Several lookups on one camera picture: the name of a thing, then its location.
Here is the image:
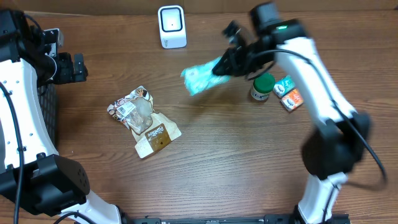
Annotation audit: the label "green lid jar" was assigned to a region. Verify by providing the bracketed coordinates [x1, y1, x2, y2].
[250, 73, 275, 101]

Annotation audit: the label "dark mesh basket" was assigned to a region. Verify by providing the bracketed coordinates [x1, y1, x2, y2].
[37, 84, 59, 147]

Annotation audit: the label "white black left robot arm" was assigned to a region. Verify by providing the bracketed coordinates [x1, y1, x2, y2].
[1, 9, 128, 223]

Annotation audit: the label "teal tissue pack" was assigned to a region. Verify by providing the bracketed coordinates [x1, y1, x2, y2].
[273, 75, 295, 98]

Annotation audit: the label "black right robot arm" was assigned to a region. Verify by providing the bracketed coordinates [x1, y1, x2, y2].
[213, 2, 370, 223]

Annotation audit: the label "brown white snack bag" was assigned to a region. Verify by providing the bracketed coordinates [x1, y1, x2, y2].
[107, 86, 182, 159]

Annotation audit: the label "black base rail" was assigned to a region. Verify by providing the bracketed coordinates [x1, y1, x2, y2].
[130, 213, 352, 224]

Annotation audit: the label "white barcode scanner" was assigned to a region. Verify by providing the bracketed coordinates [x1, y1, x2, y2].
[157, 5, 187, 49]

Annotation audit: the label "teal wipes pouch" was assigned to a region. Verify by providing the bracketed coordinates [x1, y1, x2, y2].
[181, 57, 231, 96]

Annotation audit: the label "orange tissue pack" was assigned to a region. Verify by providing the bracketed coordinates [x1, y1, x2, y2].
[280, 88, 304, 112]

